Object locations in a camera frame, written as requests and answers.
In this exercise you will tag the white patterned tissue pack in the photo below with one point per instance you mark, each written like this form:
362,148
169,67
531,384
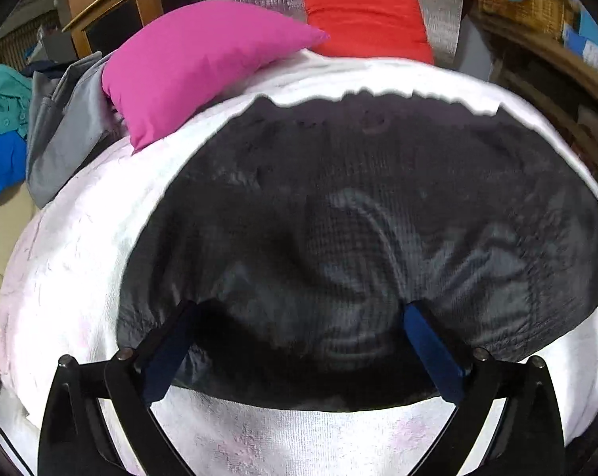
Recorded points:
580,46

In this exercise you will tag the magenta pillow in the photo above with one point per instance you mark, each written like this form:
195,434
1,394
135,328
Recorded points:
181,61

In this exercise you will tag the light blue cardboard box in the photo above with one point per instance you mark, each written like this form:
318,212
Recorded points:
588,27

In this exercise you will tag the grey garment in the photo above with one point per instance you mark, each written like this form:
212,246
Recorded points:
71,121

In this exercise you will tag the teal shirt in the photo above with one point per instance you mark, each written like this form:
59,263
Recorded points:
15,98

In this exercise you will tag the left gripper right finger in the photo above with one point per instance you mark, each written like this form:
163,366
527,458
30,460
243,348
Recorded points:
528,438

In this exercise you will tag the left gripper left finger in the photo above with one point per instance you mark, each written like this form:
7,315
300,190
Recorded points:
75,440

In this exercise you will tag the wooden side table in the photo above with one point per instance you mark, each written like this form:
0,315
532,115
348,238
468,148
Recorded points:
555,81

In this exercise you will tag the red pillow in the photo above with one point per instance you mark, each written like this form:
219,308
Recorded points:
370,29

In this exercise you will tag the blue jacket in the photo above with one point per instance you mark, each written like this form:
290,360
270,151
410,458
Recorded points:
13,155

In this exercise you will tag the black quilted jacket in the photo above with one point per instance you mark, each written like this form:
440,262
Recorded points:
298,233

